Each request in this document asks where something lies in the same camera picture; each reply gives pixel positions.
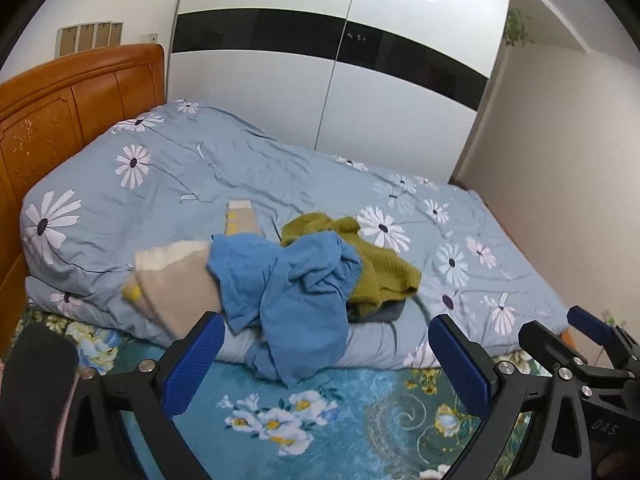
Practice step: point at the blue sweatpants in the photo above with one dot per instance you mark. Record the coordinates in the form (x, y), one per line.
(295, 295)

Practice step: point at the light blue floral duvet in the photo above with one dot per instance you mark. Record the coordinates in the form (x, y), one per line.
(170, 174)

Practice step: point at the olive green knit sweater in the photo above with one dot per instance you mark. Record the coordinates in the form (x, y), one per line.
(385, 277)

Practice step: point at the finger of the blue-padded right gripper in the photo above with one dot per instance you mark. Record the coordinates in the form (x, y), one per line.
(595, 329)
(552, 353)

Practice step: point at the pink striped cloth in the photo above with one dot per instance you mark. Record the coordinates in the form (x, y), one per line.
(34, 405)

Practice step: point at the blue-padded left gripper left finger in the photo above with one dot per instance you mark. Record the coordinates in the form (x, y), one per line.
(155, 394)

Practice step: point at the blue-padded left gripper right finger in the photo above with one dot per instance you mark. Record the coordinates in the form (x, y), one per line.
(495, 393)

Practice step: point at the teal floral bed sheet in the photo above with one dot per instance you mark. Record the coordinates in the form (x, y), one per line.
(386, 411)

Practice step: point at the green potted plant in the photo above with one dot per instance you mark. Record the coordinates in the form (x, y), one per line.
(515, 30)

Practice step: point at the orange wooden headboard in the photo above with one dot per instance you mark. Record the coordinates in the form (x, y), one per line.
(50, 113)

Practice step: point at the white wardrobe with black band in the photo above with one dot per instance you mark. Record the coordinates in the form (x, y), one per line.
(396, 83)

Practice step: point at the beige fuzzy sweater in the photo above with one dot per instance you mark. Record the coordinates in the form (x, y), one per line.
(171, 286)

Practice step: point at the dark grey garment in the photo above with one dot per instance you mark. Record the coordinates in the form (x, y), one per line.
(389, 312)

